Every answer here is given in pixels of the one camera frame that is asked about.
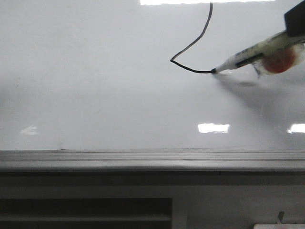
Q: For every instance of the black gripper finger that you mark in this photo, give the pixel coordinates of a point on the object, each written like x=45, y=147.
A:
x=295, y=20

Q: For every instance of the white black dry-erase marker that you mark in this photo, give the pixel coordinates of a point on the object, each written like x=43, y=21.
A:
x=262, y=49

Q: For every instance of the white whiteboard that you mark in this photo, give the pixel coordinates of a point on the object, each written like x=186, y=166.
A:
x=96, y=74

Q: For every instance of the grey whiteboard marker tray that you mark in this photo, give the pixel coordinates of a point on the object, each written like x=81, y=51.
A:
x=151, y=160

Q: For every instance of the white object at bottom edge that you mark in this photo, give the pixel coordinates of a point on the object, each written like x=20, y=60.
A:
x=279, y=224

